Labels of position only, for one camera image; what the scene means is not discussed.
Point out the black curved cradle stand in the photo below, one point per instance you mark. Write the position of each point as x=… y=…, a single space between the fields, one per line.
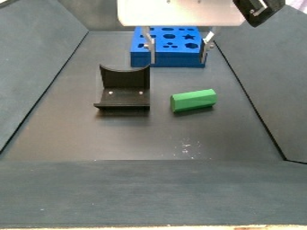
x=125 y=88

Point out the blue shape sorter block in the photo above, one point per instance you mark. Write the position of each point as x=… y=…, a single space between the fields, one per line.
x=179 y=47

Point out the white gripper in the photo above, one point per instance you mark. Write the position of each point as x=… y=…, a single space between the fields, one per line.
x=177 y=13

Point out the green hexagonal prism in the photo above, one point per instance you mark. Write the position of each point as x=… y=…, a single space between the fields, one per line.
x=192 y=100

